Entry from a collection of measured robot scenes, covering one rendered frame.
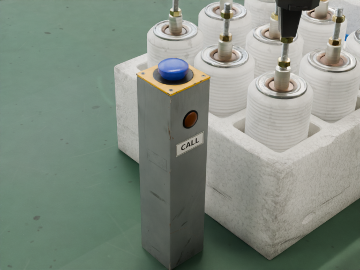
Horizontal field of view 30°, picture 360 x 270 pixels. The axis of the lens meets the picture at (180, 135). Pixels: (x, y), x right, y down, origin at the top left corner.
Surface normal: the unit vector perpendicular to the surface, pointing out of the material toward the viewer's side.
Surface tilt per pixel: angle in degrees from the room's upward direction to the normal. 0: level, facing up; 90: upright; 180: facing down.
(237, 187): 90
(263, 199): 90
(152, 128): 90
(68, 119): 0
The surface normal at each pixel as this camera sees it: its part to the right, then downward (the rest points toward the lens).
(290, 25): 0.06, 0.57
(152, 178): -0.75, 0.37
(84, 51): 0.01, -0.82
